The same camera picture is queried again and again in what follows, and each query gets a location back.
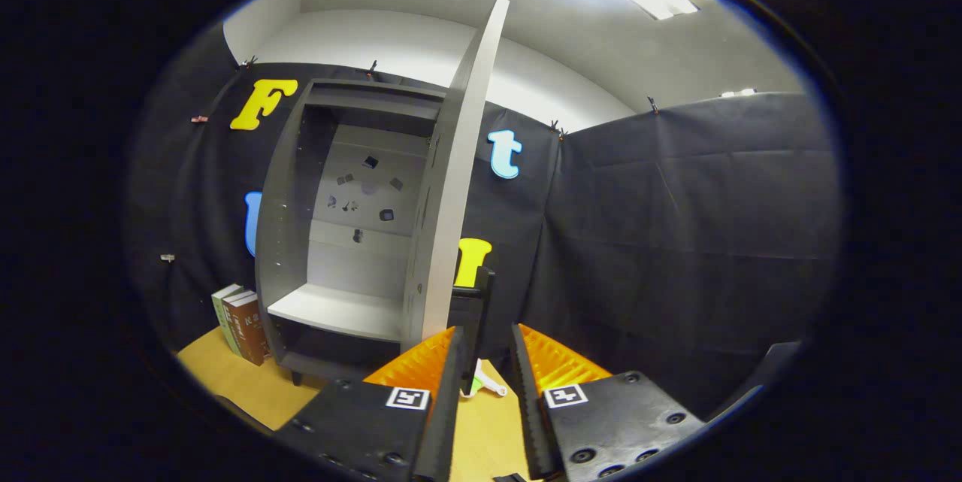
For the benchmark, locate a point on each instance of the small ceiling light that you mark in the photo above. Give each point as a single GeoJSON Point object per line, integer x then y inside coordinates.
{"type": "Point", "coordinates": [738, 92]}

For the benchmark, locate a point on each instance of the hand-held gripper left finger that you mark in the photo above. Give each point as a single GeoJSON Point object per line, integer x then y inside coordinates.
{"type": "Point", "coordinates": [443, 422]}

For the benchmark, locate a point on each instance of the black backdrop cloth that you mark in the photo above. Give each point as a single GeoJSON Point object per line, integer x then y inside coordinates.
{"type": "Point", "coordinates": [676, 241]}

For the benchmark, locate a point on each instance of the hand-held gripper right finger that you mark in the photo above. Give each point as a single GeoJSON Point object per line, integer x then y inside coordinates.
{"type": "Point", "coordinates": [535, 422]}

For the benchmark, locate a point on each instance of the grey cabinet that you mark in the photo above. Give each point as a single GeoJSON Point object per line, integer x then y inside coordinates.
{"type": "Point", "coordinates": [301, 204]}

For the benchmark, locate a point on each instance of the white green small tool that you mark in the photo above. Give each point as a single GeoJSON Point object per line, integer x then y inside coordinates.
{"type": "Point", "coordinates": [492, 386]}

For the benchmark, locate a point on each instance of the brown book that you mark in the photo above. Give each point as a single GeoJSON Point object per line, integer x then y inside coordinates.
{"type": "Point", "coordinates": [252, 331]}
{"type": "Point", "coordinates": [233, 320]}

